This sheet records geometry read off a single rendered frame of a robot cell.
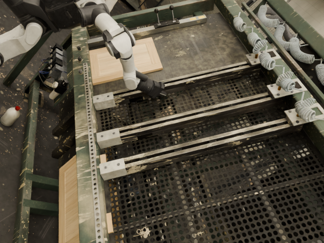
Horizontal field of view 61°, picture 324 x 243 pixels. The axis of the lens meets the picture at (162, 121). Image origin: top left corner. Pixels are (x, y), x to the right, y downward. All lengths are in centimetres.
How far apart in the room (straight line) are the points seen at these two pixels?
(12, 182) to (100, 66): 105
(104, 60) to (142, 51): 28
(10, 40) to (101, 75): 57
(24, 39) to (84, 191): 97
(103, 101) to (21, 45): 59
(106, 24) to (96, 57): 74
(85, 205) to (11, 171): 106
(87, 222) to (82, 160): 33
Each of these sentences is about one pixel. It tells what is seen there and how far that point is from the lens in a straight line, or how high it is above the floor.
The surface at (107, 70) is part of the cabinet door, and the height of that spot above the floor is 98.
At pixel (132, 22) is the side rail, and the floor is 118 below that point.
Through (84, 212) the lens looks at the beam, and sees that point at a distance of 136.
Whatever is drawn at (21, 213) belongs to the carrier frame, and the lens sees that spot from 201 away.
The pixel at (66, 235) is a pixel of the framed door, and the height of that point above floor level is 34.
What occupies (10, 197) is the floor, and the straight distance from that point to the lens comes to 224.
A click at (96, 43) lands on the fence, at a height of 95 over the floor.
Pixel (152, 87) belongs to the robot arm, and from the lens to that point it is 160.
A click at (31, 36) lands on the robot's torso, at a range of 183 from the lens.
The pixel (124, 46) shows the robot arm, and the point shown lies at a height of 139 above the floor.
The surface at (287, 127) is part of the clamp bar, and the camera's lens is 155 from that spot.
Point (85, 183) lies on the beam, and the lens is 142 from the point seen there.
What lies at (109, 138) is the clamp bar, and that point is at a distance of 150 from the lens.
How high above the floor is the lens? 185
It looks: 25 degrees down
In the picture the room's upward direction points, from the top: 52 degrees clockwise
